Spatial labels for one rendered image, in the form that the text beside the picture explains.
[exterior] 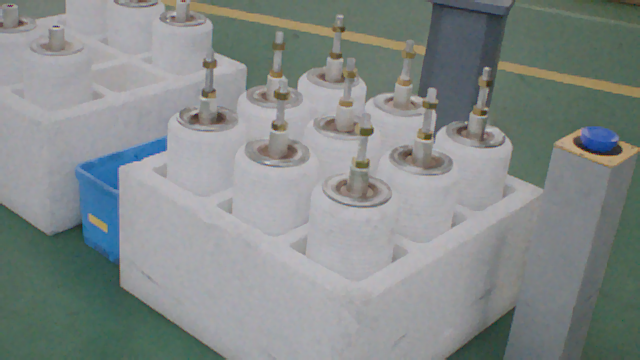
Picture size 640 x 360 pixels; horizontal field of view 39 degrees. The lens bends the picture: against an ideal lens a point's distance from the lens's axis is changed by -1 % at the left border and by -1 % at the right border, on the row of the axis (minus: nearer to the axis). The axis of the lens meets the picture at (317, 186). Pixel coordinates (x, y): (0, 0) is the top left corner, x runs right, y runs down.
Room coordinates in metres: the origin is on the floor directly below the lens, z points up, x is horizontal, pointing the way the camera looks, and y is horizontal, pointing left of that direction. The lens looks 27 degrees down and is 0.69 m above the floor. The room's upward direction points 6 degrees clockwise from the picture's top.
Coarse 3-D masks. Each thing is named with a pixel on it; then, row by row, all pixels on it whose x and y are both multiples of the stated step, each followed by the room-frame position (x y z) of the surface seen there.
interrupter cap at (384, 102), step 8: (376, 96) 1.13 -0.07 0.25; (384, 96) 1.13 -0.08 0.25; (392, 96) 1.14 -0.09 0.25; (376, 104) 1.10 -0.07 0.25; (384, 104) 1.11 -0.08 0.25; (392, 104) 1.12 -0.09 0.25; (416, 104) 1.12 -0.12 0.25; (392, 112) 1.08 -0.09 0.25; (400, 112) 1.08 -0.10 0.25; (408, 112) 1.09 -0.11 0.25; (416, 112) 1.09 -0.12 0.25
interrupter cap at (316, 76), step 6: (312, 72) 1.20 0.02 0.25; (318, 72) 1.20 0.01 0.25; (324, 72) 1.21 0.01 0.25; (306, 78) 1.18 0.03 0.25; (312, 78) 1.18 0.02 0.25; (318, 78) 1.18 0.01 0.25; (324, 78) 1.19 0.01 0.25; (342, 78) 1.19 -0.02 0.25; (354, 78) 1.19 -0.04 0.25; (318, 84) 1.16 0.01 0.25; (324, 84) 1.15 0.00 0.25; (330, 84) 1.16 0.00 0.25; (336, 84) 1.16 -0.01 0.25; (342, 84) 1.16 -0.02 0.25; (354, 84) 1.17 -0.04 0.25
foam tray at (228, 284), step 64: (128, 192) 0.98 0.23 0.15; (512, 192) 1.05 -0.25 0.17; (128, 256) 0.98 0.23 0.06; (192, 256) 0.90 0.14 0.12; (256, 256) 0.84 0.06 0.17; (448, 256) 0.87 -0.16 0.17; (512, 256) 1.01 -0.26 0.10; (192, 320) 0.90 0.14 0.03; (256, 320) 0.83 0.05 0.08; (320, 320) 0.78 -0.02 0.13; (384, 320) 0.79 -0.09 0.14; (448, 320) 0.90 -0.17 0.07
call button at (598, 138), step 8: (584, 128) 0.91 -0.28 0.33; (592, 128) 0.91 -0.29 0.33; (600, 128) 0.91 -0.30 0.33; (584, 136) 0.89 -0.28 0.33; (592, 136) 0.89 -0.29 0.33; (600, 136) 0.89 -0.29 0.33; (608, 136) 0.89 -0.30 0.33; (616, 136) 0.89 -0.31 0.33; (584, 144) 0.90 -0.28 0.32; (592, 144) 0.88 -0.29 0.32; (600, 144) 0.88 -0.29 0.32; (608, 144) 0.88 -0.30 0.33; (616, 144) 0.89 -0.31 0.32
